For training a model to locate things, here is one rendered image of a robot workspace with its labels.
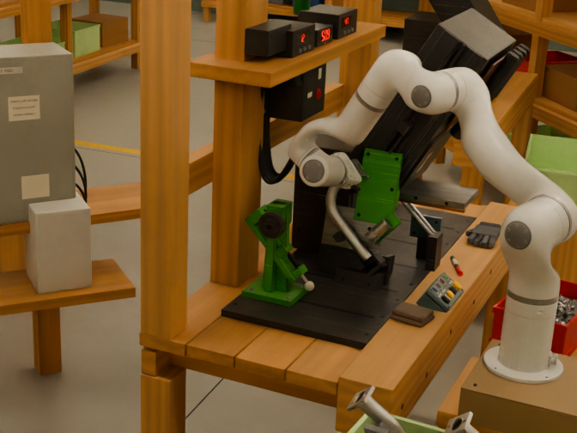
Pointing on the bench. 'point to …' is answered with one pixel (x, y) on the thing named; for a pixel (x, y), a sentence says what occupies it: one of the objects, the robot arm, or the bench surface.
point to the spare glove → (484, 231)
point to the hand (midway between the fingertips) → (352, 171)
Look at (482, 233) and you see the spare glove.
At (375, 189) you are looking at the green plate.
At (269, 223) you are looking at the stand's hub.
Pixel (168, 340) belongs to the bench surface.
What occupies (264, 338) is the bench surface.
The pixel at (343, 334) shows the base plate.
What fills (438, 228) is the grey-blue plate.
